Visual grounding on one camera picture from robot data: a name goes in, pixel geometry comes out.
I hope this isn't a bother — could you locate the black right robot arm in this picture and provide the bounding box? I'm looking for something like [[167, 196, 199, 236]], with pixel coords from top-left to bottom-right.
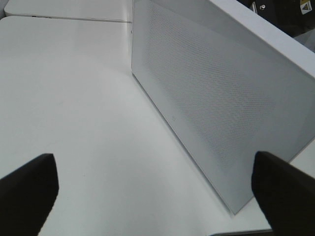
[[239, 0, 315, 37]]

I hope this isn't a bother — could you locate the white microwave door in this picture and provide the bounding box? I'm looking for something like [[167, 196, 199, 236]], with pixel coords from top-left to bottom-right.
[[131, 0, 315, 213]]

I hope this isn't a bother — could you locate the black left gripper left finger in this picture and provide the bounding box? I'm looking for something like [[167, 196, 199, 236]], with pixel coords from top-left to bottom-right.
[[0, 153, 59, 236]]

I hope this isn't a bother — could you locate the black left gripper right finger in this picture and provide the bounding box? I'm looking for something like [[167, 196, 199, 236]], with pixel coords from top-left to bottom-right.
[[251, 151, 315, 236]]

